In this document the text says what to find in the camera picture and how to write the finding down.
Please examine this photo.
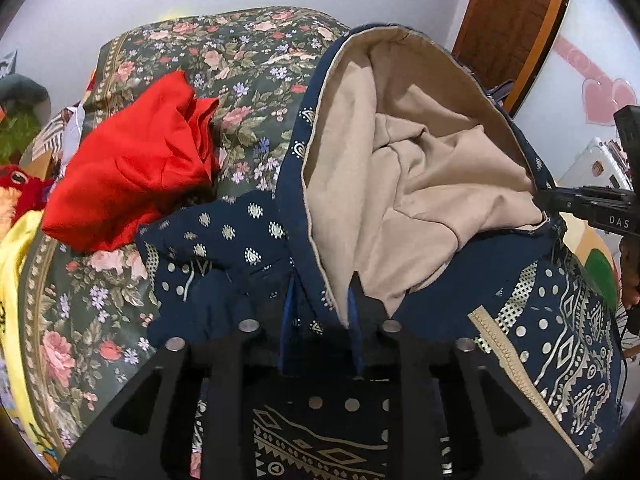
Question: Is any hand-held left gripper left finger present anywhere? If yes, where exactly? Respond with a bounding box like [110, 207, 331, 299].
[57, 276, 302, 480]

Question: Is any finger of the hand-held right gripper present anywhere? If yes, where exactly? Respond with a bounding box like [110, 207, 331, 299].
[532, 186, 640, 234]

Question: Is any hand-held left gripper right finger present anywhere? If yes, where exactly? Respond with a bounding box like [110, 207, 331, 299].
[349, 269, 587, 480]

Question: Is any navy patterned hoodie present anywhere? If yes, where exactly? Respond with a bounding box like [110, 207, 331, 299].
[135, 22, 627, 480]

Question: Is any person's right hand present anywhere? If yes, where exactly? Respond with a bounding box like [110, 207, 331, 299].
[620, 247, 640, 312]

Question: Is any white suitcase with stickers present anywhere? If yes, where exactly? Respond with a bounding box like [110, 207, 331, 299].
[555, 137, 629, 194]

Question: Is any pink heart decal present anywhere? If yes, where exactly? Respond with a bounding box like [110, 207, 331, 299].
[555, 35, 639, 127]

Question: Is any colourful cartoon bedsheet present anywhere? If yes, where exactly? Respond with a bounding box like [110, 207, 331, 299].
[562, 212, 622, 312]

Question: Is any red garment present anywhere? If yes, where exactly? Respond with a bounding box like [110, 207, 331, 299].
[42, 71, 224, 254]

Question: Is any green floral blanket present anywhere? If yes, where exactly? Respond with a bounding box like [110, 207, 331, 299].
[17, 6, 352, 457]

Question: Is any yellow cloth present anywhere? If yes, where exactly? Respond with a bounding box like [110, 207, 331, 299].
[0, 209, 47, 461]

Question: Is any brown cardboard box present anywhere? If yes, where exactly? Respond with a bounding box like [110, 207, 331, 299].
[24, 152, 55, 182]

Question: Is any red plush toy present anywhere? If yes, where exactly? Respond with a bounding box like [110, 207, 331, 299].
[0, 162, 49, 227]

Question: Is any beige geometric patterned cloth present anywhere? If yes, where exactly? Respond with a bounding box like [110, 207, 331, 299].
[30, 104, 87, 162]

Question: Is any green patterned cloth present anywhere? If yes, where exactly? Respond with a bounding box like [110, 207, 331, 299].
[0, 109, 42, 167]

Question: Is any grey plush pillow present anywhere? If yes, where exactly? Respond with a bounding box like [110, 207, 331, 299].
[0, 74, 52, 122]

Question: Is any white wardrobe door wooden frame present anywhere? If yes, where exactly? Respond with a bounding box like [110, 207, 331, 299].
[510, 0, 640, 196]

